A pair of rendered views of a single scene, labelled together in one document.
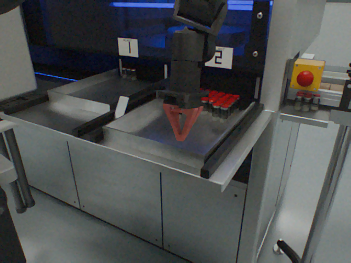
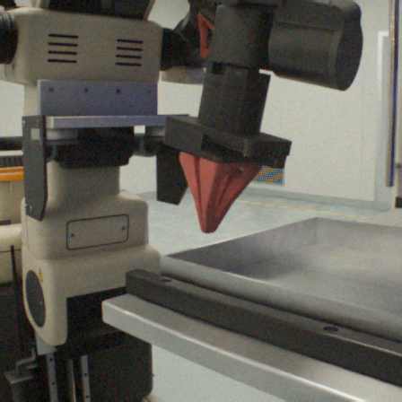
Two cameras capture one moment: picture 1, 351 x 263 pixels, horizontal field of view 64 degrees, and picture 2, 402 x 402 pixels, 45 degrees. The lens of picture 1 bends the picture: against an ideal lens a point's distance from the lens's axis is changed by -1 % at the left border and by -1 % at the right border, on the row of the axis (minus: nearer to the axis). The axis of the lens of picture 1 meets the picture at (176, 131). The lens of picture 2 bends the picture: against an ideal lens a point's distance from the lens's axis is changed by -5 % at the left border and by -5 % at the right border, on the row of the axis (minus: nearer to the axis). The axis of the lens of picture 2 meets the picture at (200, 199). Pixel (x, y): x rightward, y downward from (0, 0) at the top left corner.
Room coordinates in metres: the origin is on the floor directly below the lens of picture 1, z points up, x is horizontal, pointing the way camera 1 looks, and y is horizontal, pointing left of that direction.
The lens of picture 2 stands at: (0.60, -0.46, 1.03)
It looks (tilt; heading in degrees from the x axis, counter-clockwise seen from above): 9 degrees down; 104
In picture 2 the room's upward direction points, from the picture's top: straight up
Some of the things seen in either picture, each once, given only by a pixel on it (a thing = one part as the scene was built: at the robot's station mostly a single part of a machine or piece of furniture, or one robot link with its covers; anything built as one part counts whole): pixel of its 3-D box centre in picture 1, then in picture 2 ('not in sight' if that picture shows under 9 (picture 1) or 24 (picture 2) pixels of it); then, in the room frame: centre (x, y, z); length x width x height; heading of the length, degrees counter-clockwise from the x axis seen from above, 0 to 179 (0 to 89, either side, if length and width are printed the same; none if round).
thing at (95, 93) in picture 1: (114, 87); not in sight; (0.95, 0.21, 0.90); 0.34 x 0.26 x 0.04; 150
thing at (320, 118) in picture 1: (306, 112); not in sight; (0.79, -0.39, 0.87); 0.14 x 0.13 x 0.02; 150
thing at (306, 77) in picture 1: (305, 78); not in sight; (0.72, -0.33, 0.99); 0.04 x 0.04 x 0.04; 60
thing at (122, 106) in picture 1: (108, 115); not in sight; (0.67, 0.17, 0.91); 0.14 x 0.03 x 0.06; 151
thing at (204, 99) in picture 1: (201, 105); not in sight; (0.75, -0.07, 0.90); 0.18 x 0.02 x 0.05; 60
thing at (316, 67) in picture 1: (307, 74); not in sight; (0.76, -0.36, 1.00); 0.08 x 0.07 x 0.07; 150
